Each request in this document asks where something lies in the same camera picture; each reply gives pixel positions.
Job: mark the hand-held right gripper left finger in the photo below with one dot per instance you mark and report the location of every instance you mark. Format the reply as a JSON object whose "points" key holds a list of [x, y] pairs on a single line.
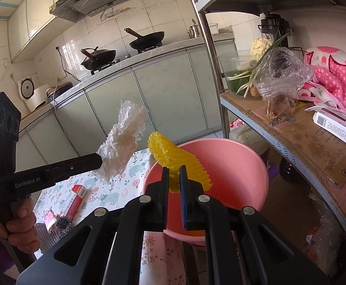
{"points": [[158, 202]]}

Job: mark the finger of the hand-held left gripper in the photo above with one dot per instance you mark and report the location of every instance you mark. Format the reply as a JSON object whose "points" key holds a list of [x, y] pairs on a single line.
{"points": [[78, 164]]}

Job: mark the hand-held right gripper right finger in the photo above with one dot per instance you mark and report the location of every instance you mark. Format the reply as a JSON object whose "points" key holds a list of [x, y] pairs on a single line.
{"points": [[184, 199]]}

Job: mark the red toothpaste box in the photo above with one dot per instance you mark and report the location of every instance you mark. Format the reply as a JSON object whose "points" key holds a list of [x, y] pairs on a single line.
{"points": [[76, 202]]}

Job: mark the yellow foam fruit net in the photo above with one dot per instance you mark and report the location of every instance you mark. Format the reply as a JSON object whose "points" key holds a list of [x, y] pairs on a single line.
{"points": [[175, 157]]}

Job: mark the clear plastic bag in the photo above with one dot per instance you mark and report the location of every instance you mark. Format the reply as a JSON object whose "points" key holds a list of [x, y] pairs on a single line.
{"points": [[282, 74], [327, 237], [122, 136]]}

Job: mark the pink plastic basin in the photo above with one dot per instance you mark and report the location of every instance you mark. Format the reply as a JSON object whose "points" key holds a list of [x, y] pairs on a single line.
{"points": [[235, 172]]}

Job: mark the person's left hand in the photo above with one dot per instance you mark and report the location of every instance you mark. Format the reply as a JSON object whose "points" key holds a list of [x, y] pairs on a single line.
{"points": [[23, 228]]}

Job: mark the floral printed tablecloth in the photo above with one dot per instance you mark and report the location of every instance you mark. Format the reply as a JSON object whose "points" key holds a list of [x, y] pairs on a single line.
{"points": [[113, 196]]}

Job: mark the white rice cooker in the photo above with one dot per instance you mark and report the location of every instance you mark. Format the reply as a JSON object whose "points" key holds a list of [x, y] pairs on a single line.
{"points": [[35, 95]]}

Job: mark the pink small wrapper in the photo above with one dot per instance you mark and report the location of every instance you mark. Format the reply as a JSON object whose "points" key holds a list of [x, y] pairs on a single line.
{"points": [[49, 216]]}

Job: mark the steel wool scrubber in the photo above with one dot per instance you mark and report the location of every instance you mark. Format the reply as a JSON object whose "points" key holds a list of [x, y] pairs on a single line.
{"points": [[63, 225]]}

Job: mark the red white plastic bag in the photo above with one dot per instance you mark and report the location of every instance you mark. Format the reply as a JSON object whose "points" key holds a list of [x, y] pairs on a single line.
{"points": [[247, 136]]}

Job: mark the kitchen counter cabinet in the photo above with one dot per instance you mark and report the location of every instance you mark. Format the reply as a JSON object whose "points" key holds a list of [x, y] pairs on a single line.
{"points": [[161, 95]]}

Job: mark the black wok with lid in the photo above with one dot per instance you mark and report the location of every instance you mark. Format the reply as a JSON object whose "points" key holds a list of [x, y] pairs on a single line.
{"points": [[100, 59]]}

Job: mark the black round object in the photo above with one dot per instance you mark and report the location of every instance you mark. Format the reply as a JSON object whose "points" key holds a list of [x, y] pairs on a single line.
{"points": [[288, 169]]}

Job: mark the gas stove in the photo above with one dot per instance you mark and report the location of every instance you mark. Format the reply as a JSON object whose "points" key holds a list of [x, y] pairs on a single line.
{"points": [[125, 58]]}

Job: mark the brown cardboard sheet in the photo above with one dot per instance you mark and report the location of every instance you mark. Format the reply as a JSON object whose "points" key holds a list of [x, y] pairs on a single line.
{"points": [[309, 148]]}

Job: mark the clear plastic tub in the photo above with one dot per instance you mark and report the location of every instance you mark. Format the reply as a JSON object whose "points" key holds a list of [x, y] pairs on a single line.
{"points": [[229, 65]]}

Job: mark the green onions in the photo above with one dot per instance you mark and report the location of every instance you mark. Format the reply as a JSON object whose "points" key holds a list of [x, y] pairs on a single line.
{"points": [[256, 74]]}

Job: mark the metal shelf rack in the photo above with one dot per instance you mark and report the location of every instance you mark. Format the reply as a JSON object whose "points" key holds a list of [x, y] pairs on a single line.
{"points": [[211, 50]]}

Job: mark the cauliflower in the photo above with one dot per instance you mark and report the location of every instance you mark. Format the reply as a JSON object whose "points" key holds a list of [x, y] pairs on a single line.
{"points": [[260, 49]]}

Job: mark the white cardboard box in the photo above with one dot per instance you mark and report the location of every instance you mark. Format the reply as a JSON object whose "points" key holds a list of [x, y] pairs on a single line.
{"points": [[336, 126]]}

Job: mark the black blender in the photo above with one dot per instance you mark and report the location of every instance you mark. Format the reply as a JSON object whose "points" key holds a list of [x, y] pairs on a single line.
{"points": [[272, 26]]}

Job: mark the pink polka dot blanket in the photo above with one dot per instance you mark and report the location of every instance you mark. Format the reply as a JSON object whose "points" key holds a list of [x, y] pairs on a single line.
{"points": [[339, 74]]}

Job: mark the white wall cabinet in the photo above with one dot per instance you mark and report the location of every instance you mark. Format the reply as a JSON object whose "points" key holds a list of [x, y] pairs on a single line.
{"points": [[33, 17]]}

